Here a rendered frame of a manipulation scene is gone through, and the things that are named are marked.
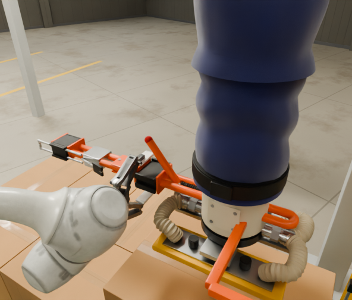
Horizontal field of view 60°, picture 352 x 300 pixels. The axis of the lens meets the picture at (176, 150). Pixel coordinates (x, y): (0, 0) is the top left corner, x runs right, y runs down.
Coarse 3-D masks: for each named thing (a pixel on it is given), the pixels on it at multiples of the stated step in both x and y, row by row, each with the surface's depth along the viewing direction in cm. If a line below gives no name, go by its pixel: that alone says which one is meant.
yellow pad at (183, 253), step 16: (160, 240) 82; (192, 240) 78; (176, 256) 78; (192, 256) 77; (240, 256) 77; (208, 272) 74; (224, 272) 73; (240, 272) 73; (256, 272) 73; (240, 288) 71; (256, 288) 70; (272, 288) 69
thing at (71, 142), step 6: (60, 138) 104; (66, 138) 104; (72, 138) 104; (78, 138) 104; (60, 144) 100; (66, 144) 100; (72, 144) 100; (78, 144) 103; (84, 144) 105; (78, 150) 103; (72, 156) 101
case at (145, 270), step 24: (144, 240) 106; (144, 264) 97; (168, 264) 97; (312, 264) 97; (120, 288) 90; (144, 288) 90; (168, 288) 90; (192, 288) 90; (288, 288) 90; (312, 288) 90
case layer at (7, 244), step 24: (48, 168) 216; (72, 168) 216; (168, 192) 193; (144, 216) 174; (0, 240) 159; (24, 240) 159; (120, 240) 159; (0, 264) 146; (96, 264) 146; (120, 264) 146; (0, 288) 157; (24, 288) 136; (72, 288) 135; (96, 288) 135
